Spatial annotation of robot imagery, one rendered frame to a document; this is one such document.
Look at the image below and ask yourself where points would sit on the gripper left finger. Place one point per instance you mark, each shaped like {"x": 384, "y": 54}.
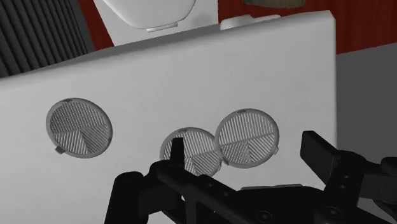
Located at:
{"x": 173, "y": 189}

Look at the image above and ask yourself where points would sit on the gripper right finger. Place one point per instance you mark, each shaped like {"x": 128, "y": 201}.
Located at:
{"x": 335, "y": 167}

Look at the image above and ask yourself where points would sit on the grey round ribbed disc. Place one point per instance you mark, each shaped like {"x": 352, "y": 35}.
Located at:
{"x": 246, "y": 138}
{"x": 198, "y": 149}
{"x": 79, "y": 127}

